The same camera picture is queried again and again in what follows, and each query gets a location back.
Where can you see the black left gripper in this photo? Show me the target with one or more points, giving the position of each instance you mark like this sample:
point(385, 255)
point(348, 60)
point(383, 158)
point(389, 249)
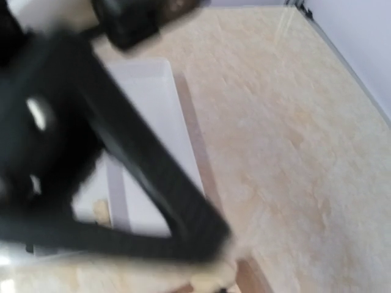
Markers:
point(127, 23)

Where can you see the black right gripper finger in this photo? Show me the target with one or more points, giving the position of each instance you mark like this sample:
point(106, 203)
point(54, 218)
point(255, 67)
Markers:
point(20, 116)

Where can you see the white plastic divided tray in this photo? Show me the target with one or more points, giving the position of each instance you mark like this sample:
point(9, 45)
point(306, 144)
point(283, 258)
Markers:
point(92, 115)

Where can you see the white chess piece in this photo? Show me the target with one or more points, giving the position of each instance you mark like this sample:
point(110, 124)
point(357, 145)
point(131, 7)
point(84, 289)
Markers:
point(216, 276)

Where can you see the wooden chess board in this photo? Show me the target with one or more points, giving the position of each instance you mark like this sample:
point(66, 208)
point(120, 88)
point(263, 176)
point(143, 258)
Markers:
point(250, 277)

